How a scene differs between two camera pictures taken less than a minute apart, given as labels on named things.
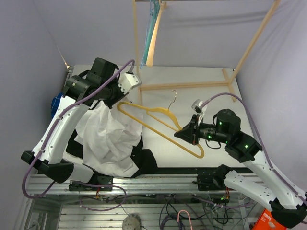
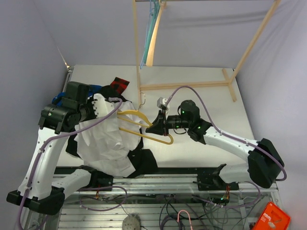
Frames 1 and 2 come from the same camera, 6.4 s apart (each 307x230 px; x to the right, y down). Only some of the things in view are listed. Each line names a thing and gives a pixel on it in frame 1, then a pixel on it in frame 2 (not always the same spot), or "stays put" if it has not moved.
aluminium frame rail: (181, 183) stays put
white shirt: (109, 136) stays put
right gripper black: (190, 133) -> (158, 127)
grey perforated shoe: (133, 222) stays put
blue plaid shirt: (55, 103) stays put
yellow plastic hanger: (176, 119) -> (148, 124)
